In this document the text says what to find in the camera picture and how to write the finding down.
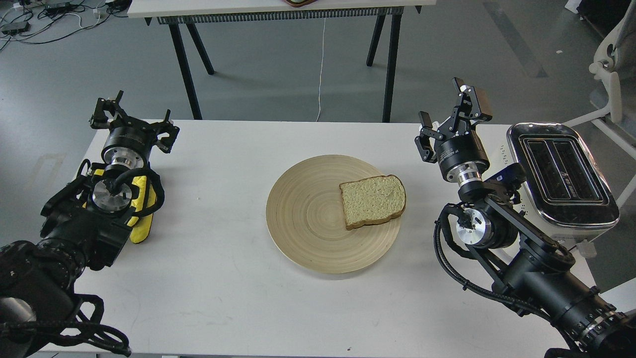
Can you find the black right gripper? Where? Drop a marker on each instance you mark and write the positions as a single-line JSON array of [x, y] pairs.
[[462, 145]]

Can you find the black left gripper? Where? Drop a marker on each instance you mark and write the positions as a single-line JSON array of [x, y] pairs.
[[130, 140]]

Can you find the slice of bread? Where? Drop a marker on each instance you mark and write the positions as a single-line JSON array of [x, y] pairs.
[[372, 201]]

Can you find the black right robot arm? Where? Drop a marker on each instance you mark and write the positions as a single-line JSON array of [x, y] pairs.
[[491, 249]]

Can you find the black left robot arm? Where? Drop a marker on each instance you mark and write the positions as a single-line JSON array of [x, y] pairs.
[[87, 225]]

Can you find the silver two-slot toaster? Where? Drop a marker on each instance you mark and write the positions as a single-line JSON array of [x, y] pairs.
[[565, 194]]

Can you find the yellow cloth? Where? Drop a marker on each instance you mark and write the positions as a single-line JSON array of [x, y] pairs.
[[132, 196]]

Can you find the white background table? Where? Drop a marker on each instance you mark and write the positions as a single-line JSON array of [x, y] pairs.
[[174, 13]]

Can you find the round wooden plate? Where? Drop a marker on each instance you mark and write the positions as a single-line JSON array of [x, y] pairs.
[[306, 220]]

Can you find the white office chair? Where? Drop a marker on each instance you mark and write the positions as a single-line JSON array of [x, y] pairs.
[[616, 52]]

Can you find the brown object on table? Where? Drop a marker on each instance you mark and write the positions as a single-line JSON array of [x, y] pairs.
[[299, 3]]

